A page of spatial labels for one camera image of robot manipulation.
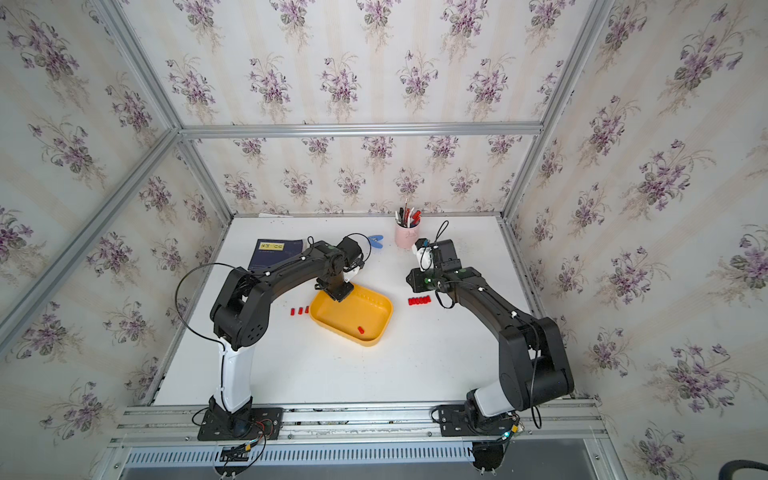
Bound yellow plastic storage box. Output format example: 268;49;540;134
309;285;394;347

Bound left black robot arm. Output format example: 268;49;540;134
210;237;365;414

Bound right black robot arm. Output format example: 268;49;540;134
406;267;575;418

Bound pink pen cup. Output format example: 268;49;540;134
395;207;421;250

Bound blue plastic clip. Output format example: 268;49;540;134
368;235;383;249

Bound dark blue notebook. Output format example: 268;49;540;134
248;239;304;272

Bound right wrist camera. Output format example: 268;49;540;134
412;238;462;271

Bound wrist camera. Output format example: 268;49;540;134
412;238;462;271
336;236;365;274

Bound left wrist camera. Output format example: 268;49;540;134
336;236;365;274

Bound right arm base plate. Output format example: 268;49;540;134
429;404;520;439

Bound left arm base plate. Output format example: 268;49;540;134
197;405;284;442

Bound aluminium front rail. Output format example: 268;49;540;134
100;399;610;478

